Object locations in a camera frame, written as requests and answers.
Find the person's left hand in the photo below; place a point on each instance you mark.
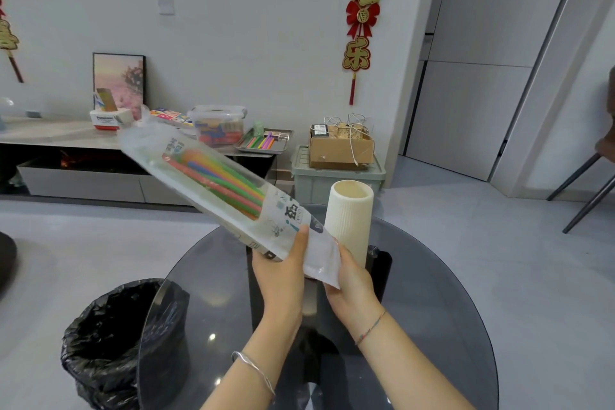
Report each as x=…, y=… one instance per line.
x=278, y=289

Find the person's right hand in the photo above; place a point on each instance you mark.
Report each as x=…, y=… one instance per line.
x=353, y=294

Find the person's left thumb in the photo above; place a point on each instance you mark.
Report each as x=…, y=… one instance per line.
x=299, y=251

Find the person's right thumb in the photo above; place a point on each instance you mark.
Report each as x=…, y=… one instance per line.
x=350, y=260

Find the clear plastic straw bag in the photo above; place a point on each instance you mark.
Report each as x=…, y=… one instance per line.
x=211, y=169

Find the person's right forearm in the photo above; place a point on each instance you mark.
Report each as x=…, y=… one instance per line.
x=408, y=366

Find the person's left forearm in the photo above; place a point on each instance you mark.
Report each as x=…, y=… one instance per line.
x=259, y=366

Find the cream ribbed cylinder vase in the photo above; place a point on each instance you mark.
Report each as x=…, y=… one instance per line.
x=349, y=212

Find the green plastic storage box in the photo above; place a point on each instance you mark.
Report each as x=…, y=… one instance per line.
x=312, y=184

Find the brown cardboard box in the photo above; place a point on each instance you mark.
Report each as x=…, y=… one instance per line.
x=336, y=152

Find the metal tray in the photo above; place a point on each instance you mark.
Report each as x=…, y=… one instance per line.
x=283, y=143

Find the bundle of colourful straws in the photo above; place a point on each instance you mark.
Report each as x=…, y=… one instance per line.
x=216, y=179

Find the colourful sticks in tray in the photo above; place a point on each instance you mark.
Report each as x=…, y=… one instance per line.
x=259, y=142

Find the small black box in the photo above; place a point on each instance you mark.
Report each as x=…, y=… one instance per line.
x=319, y=131

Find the small green cup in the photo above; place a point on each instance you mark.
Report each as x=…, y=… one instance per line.
x=258, y=128

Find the clear lidded plastic container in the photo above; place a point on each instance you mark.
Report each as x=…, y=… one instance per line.
x=218, y=124

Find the colourful flat card box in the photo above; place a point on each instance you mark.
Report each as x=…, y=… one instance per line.
x=168, y=115

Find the white door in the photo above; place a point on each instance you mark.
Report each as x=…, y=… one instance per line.
x=461, y=107

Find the black bagged trash bin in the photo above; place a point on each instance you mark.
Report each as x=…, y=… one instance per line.
x=115, y=342

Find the white red tissue box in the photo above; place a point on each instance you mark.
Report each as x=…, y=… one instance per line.
x=108, y=119

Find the small upright card box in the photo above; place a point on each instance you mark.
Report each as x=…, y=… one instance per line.
x=105, y=100

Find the framed sunset picture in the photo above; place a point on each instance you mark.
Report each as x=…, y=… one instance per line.
x=125, y=76

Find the low grey media cabinet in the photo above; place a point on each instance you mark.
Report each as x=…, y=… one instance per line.
x=62, y=179

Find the brown chair with black legs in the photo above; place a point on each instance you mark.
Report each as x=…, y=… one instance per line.
x=591, y=184

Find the long red gold hanging decoration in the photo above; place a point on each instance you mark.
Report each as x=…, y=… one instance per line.
x=365, y=6

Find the dark round stool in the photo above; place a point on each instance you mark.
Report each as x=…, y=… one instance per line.
x=5, y=265

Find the white light switch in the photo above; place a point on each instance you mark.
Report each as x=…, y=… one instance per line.
x=166, y=4

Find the red gold wall ornament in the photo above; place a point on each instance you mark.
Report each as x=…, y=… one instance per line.
x=8, y=39

